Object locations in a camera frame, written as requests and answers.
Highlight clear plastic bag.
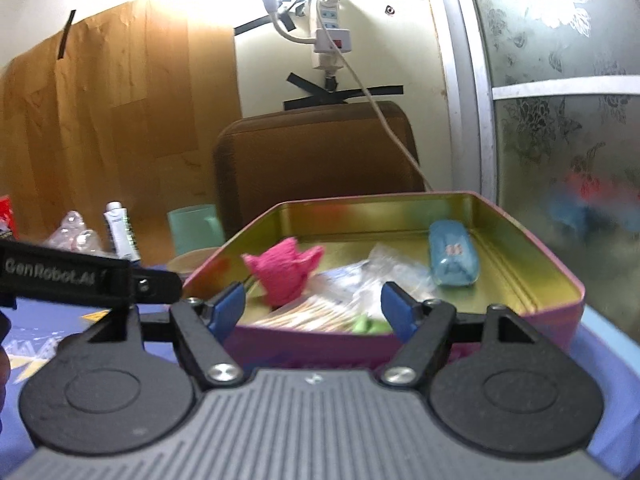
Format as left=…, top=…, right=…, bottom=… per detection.
left=310, top=242, right=436, bottom=321

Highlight white power strip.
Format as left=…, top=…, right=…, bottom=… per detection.
left=307, top=0, right=353, bottom=72

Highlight red packet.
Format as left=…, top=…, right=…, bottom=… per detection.
left=0, top=195, right=16, bottom=241

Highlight frosted glass sliding door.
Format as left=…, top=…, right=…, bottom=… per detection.
left=440, top=0, right=640, bottom=341

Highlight white power cable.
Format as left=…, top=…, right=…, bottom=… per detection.
left=320, top=25, right=436, bottom=193

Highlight black tape strip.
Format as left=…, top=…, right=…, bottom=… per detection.
left=57, top=9, right=77, bottom=60

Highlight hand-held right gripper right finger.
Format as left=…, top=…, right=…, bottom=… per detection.
left=380, top=281, right=561, bottom=388

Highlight pink knitted pouch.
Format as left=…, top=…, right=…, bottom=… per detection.
left=241, top=238, right=325, bottom=308

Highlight green plastic mug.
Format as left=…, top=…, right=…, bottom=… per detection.
left=167, top=204, right=226, bottom=261

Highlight white tube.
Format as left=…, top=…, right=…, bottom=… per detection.
left=103, top=201, right=142, bottom=266

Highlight white adapter cable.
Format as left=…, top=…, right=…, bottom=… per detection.
left=257, top=0, right=321, bottom=48

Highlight light blue soft case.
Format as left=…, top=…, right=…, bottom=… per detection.
left=427, top=219, right=482, bottom=288

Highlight gold metal tin box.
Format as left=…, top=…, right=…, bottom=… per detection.
left=182, top=191, right=586, bottom=373

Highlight blue tablecloth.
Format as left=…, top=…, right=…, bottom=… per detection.
left=0, top=260, right=640, bottom=480

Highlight green cloth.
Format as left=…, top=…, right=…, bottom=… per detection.
left=350, top=312, right=393, bottom=336

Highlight brown chair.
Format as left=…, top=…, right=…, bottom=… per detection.
left=212, top=101, right=426, bottom=243

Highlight brown cardboard sheet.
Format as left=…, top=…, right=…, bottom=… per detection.
left=0, top=0, right=243, bottom=261

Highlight crumpled clear plastic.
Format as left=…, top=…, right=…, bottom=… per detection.
left=47, top=210, right=106, bottom=256

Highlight crossed black tape strips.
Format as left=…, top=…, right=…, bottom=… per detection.
left=282, top=72, right=405, bottom=112

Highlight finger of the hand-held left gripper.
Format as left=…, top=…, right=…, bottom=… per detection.
left=127, top=266, right=184, bottom=307

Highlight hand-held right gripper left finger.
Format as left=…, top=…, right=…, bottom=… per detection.
left=90, top=282, right=248, bottom=393

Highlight cotton swab pack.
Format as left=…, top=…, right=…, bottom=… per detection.
left=247, top=295, right=386, bottom=333

